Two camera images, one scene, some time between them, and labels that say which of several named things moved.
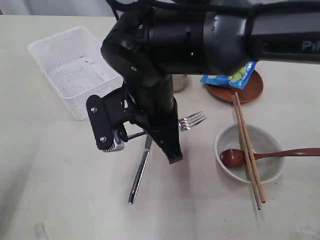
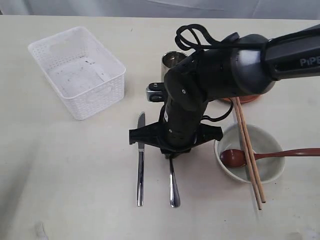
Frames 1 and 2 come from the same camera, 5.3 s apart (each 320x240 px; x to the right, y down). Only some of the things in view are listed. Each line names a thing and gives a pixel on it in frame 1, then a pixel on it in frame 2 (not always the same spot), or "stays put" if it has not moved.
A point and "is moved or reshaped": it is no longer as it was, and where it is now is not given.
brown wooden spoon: x=234 y=158 stays put
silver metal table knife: x=148 y=146 → x=140 y=161
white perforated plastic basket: x=72 y=63 stays put
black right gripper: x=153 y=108 → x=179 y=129
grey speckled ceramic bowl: x=268 y=167 stays put
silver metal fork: x=190 y=121 is moved or reshaped
